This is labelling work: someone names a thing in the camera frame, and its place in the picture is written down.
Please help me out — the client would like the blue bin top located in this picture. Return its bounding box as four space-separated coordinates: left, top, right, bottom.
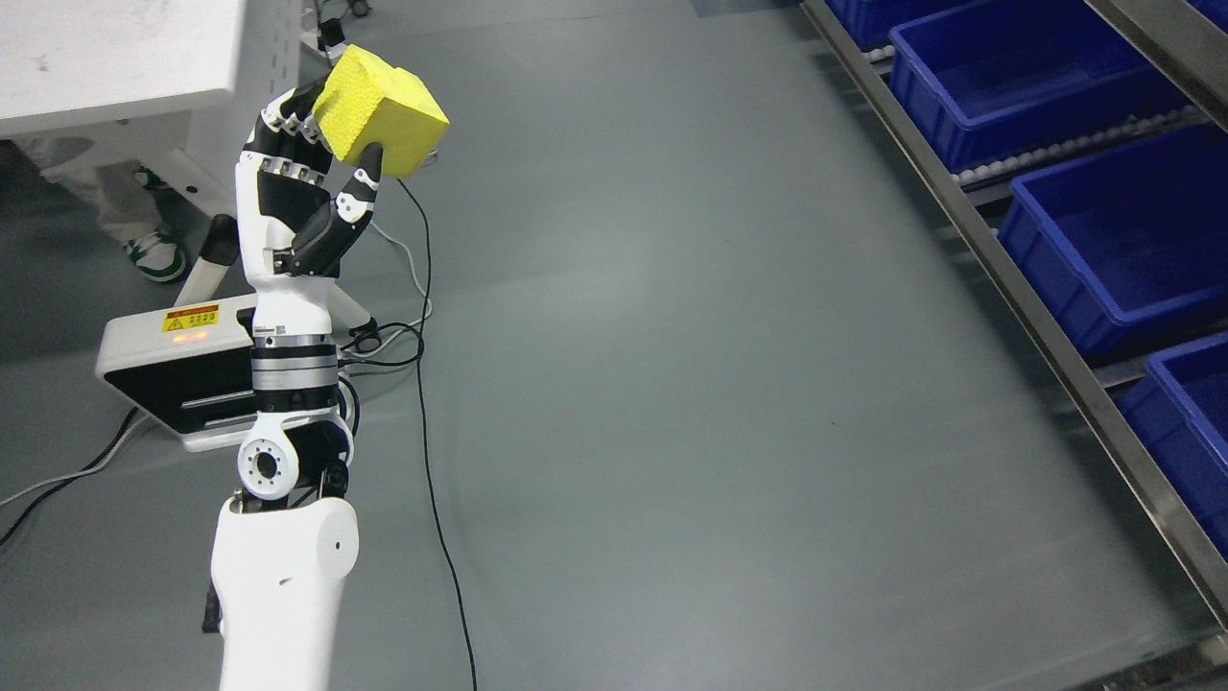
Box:
889 1 1187 174

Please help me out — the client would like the black power cable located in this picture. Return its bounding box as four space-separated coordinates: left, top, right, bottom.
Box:
332 178 479 691

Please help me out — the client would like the white workbench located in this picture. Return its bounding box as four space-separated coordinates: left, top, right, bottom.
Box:
1 1 306 215

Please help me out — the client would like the white electronic device box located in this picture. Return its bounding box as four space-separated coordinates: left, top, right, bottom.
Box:
95 295 257 452

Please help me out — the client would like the blue bin lower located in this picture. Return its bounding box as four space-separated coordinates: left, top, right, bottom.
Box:
1119 333 1227 558

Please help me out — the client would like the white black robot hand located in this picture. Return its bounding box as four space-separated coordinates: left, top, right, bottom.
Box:
235 79 386 342

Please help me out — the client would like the beige trouser leg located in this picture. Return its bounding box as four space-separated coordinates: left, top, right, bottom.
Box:
12 136 162 244

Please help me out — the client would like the grey white cable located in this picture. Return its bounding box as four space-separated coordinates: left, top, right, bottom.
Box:
0 407 154 547

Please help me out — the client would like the green white shoe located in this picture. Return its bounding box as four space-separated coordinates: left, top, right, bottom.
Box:
123 231 189 284

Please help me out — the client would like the yellow foam block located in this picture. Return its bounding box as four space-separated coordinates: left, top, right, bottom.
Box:
312 44 451 179

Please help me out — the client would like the blue bin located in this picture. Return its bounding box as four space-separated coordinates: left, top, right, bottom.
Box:
997 124 1227 367
889 1 1187 174
1119 333 1227 558

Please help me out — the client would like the blue bin middle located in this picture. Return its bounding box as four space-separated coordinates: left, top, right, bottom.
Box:
997 124 1227 367

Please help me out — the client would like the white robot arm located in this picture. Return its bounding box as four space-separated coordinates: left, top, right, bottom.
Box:
211 328 360 690

